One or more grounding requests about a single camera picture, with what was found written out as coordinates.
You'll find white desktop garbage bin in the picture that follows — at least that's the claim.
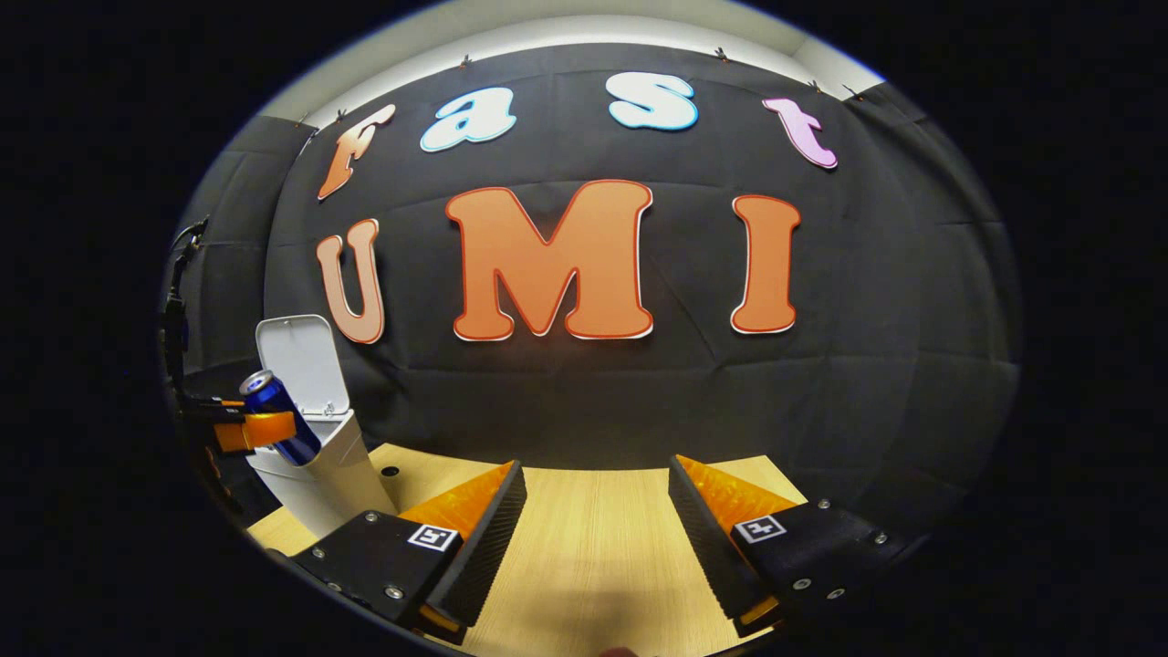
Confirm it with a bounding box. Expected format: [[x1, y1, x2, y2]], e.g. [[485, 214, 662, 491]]
[[246, 314, 398, 539]]

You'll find black backdrop cloth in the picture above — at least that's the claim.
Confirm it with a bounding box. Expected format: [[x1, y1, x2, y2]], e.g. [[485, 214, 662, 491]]
[[263, 43, 923, 526]]

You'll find wooden desktop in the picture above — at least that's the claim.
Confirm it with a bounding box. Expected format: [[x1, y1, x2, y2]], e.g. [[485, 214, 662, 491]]
[[246, 443, 808, 657]]

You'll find dark grey creased side cloth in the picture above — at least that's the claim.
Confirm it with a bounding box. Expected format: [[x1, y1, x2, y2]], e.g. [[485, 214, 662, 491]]
[[173, 114, 316, 375], [844, 80, 1023, 548]]

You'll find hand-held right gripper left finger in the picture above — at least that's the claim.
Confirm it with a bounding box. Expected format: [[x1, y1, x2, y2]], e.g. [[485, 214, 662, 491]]
[[290, 459, 528, 647]]

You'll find blue pop can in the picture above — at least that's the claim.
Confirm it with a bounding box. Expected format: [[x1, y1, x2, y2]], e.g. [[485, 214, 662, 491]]
[[239, 370, 322, 467]]

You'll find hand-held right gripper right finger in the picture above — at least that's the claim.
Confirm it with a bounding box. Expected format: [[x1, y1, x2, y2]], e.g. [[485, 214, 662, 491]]
[[668, 454, 913, 640]]

